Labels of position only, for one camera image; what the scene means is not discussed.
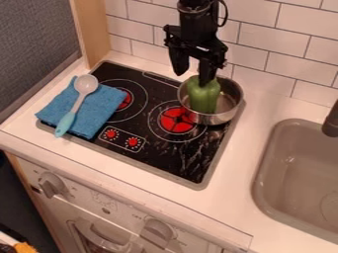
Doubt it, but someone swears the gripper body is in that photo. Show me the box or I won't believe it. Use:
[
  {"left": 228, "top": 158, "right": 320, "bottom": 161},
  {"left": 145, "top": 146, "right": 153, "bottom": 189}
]
[{"left": 162, "top": 24, "right": 230, "bottom": 67}]

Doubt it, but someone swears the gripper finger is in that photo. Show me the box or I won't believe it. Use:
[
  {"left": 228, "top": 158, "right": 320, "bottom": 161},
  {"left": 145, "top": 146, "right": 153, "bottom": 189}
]
[
  {"left": 197, "top": 56, "right": 223, "bottom": 88},
  {"left": 166, "top": 45, "right": 192, "bottom": 77}
]

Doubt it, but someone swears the green toy capsicum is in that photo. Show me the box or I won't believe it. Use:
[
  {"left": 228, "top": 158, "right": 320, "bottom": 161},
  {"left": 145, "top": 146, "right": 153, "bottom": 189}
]
[{"left": 186, "top": 74, "right": 222, "bottom": 115}]

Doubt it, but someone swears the silver pot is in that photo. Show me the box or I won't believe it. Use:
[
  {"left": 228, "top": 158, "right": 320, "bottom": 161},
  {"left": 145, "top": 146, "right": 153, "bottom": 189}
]
[{"left": 177, "top": 75, "right": 246, "bottom": 127}]

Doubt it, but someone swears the toy stove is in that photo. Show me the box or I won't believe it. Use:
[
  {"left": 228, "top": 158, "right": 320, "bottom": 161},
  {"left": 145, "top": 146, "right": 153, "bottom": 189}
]
[{"left": 36, "top": 59, "right": 249, "bottom": 192}]

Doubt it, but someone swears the blue cloth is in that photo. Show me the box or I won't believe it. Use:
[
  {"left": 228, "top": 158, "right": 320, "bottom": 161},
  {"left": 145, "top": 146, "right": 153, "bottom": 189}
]
[{"left": 34, "top": 75, "right": 129, "bottom": 140}]

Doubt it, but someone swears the light blue spoon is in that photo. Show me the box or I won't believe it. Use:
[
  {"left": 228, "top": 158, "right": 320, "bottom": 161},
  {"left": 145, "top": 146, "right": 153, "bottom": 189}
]
[{"left": 52, "top": 73, "right": 101, "bottom": 138}]

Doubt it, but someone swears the toy sink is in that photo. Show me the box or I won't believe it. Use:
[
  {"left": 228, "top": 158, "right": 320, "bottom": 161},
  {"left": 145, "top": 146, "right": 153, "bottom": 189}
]
[{"left": 250, "top": 118, "right": 338, "bottom": 245}]

